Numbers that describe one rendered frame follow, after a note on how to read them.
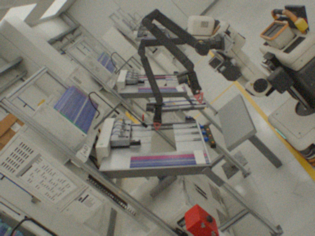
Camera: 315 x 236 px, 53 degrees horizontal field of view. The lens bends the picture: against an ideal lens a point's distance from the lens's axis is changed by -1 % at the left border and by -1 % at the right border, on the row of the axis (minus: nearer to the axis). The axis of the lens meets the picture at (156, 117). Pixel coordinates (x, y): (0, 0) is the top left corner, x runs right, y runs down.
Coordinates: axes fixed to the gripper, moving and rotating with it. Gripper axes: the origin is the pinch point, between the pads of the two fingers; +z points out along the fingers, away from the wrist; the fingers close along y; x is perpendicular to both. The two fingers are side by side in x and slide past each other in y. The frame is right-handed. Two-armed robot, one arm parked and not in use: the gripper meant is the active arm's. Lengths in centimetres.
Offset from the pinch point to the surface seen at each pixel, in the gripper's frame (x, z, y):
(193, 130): 28.4, -3.5, 6.1
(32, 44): -191, -12, -275
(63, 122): -61, -21, 50
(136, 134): -16.0, 2.4, 7.4
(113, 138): -31.8, -1.1, 25.0
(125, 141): -22.8, -1.0, 28.0
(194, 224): 18, 7, 103
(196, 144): 27.7, -2.7, 29.4
